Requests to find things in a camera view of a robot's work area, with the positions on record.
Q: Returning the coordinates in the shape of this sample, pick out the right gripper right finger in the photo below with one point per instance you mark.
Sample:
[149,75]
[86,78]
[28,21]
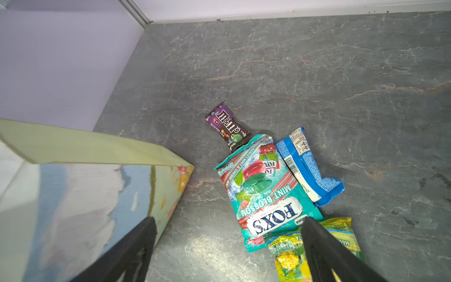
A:
[327,257]

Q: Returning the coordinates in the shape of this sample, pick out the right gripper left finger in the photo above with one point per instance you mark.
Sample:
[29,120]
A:
[126,261]

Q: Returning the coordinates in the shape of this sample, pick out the paper bag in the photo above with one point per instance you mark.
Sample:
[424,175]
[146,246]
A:
[68,196]

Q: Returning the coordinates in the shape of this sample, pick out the purple M&M's packet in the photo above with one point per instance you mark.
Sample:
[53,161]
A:
[221,118]

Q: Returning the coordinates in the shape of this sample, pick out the yellow green Fox's bag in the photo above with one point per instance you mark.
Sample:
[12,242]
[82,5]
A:
[288,248]

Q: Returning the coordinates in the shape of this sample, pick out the teal Fox's mint bag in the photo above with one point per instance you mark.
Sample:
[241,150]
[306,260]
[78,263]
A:
[265,195]

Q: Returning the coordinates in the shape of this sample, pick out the blue snack packet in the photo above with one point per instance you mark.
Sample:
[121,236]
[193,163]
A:
[298,156]

